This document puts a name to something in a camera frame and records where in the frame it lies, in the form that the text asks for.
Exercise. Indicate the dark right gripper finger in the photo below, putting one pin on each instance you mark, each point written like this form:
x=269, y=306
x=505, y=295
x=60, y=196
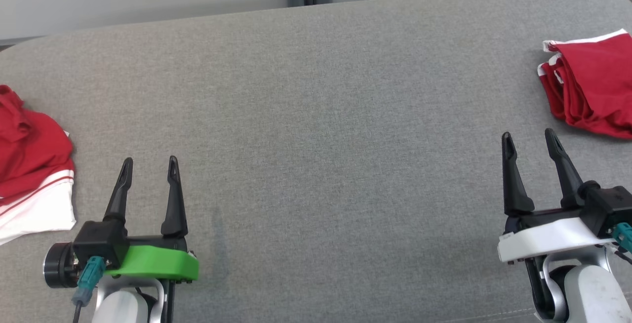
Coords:
x=513, y=184
x=565, y=175

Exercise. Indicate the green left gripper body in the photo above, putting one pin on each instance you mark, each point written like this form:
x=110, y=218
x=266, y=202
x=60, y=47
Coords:
x=158, y=263

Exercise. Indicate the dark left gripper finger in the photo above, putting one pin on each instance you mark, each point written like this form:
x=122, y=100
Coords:
x=174, y=204
x=121, y=189

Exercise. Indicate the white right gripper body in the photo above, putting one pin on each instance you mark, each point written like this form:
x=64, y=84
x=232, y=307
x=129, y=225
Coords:
x=548, y=239

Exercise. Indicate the red white basketball jersey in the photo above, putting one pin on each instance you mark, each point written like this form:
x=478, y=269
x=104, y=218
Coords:
x=29, y=155

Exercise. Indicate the red shorts white trim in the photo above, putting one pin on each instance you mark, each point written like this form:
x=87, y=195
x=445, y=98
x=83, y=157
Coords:
x=597, y=81

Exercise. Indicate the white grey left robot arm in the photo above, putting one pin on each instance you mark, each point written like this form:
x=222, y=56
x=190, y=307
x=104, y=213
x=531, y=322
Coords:
x=118, y=308

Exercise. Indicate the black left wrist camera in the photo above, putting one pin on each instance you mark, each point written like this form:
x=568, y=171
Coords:
x=98, y=239

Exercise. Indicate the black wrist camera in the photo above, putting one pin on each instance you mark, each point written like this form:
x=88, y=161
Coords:
x=98, y=239
x=610, y=207

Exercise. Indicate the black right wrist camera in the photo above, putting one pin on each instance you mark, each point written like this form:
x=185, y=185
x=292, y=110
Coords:
x=610, y=207

